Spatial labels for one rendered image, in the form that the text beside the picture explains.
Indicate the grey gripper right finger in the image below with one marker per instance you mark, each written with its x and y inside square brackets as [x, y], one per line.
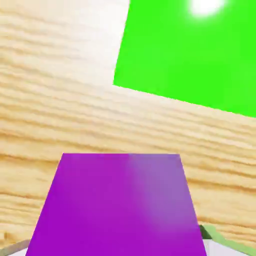
[222, 245]

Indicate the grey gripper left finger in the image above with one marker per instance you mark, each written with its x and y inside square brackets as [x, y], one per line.
[17, 249]

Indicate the small purple cube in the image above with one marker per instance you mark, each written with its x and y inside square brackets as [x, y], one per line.
[116, 206]

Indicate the large green box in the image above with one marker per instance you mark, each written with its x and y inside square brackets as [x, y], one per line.
[186, 60]

